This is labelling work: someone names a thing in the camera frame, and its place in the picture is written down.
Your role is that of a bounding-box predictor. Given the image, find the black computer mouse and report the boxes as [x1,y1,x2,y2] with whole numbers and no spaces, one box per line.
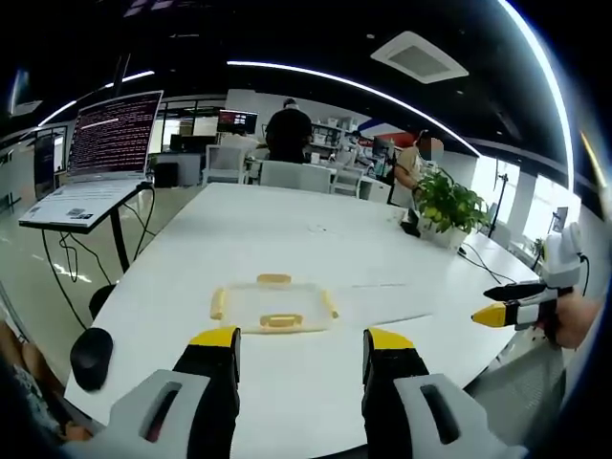
[69,327,115,391]

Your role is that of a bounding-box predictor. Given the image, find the person's patterned clothing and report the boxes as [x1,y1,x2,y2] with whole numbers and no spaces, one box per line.
[0,317,95,448]

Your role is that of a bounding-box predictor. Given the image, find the black tripod stand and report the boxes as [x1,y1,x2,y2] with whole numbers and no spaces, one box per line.
[486,170,509,238]

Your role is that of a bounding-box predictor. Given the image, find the open silver laptop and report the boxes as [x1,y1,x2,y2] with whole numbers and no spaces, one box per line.
[18,89,164,235]

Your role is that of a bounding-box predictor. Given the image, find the potted green plant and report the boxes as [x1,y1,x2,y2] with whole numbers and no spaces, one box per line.
[413,167,492,250]

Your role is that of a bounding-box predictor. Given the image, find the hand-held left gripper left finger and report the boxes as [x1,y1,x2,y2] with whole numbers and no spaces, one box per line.
[61,325,243,459]

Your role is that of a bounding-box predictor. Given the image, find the long ceiling light strip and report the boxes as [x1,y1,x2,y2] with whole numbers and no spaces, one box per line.
[226,59,481,157]

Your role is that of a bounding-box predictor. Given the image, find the black laptop stand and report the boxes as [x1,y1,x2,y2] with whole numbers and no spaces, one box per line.
[88,184,159,321]

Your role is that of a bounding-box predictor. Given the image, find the ceiling air conditioner vent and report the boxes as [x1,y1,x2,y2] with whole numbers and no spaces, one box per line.
[370,30,470,85]

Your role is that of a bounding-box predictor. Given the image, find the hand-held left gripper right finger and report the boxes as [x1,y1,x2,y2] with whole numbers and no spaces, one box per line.
[361,327,527,459]

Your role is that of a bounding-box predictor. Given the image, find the dark standing screen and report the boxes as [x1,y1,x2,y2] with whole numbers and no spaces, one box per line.
[32,124,69,201]

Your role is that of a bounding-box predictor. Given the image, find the black cable on table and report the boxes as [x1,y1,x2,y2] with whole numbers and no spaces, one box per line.
[456,242,520,284]

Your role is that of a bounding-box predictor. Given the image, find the white office chair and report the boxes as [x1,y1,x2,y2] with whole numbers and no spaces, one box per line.
[331,166,365,197]
[259,160,333,195]
[202,143,248,186]

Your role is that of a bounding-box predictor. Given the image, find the person's right hand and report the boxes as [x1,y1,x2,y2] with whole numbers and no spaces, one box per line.
[544,290,602,351]

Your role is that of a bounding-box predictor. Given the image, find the computer monitor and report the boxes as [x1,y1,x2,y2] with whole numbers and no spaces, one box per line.
[217,109,260,136]

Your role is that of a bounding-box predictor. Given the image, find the black laptop cable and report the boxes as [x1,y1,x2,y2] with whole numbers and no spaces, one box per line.
[41,184,158,331]

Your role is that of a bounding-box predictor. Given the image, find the clear plastic box yellow buckles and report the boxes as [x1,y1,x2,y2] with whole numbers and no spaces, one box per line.
[208,273,339,336]

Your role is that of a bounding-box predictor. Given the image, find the small black device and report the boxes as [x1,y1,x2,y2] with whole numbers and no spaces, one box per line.
[400,208,423,238]

